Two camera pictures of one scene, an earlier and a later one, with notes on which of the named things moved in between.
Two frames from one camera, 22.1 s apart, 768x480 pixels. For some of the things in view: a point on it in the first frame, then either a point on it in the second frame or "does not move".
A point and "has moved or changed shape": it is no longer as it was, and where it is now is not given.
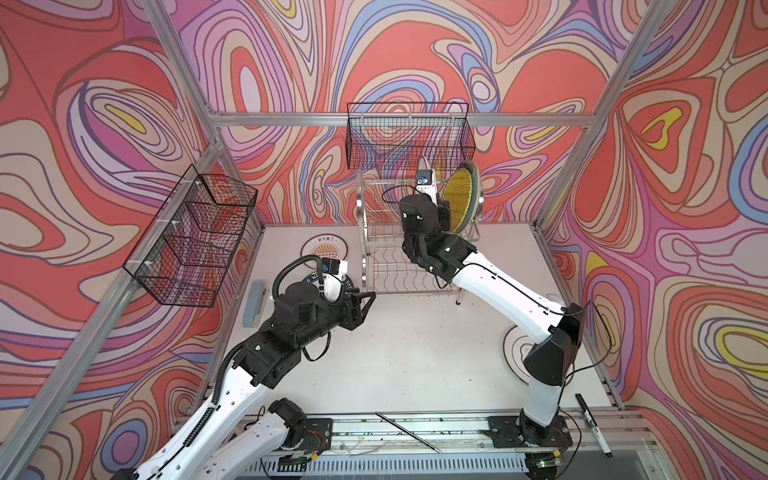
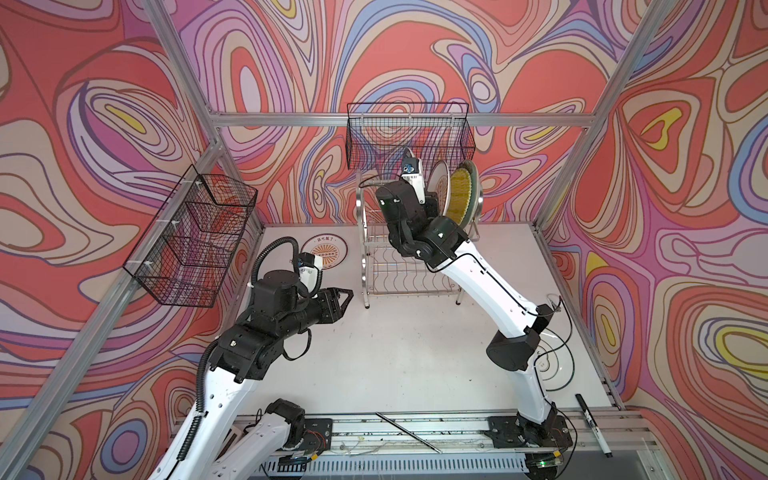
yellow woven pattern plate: (458, 191) does not move
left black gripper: (355, 317) to (332, 294)
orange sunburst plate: (423, 164) has moved or changed shape
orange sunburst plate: (324, 246) does not move
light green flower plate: (475, 196) does not move
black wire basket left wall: (184, 256) does not move
